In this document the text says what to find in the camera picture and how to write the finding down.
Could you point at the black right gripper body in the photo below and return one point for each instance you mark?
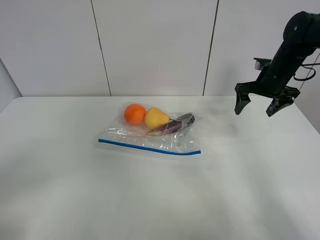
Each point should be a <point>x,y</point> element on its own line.
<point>254,87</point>

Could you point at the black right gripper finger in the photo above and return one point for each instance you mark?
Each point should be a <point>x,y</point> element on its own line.
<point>242,99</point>
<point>278,104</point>

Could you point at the clear zip bag blue seal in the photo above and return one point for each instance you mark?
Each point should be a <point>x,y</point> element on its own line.
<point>122,134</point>

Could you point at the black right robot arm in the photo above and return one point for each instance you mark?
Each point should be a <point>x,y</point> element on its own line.
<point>301,37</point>

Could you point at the purple eggplant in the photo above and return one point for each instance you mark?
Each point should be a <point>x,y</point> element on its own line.
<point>174,125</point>

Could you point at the yellow pear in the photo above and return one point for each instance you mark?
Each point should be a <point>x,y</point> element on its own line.
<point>155,118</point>

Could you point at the orange fruit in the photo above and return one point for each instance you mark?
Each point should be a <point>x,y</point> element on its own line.
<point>134,114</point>

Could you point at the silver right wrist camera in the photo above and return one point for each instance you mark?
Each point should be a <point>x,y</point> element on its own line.
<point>261,63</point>

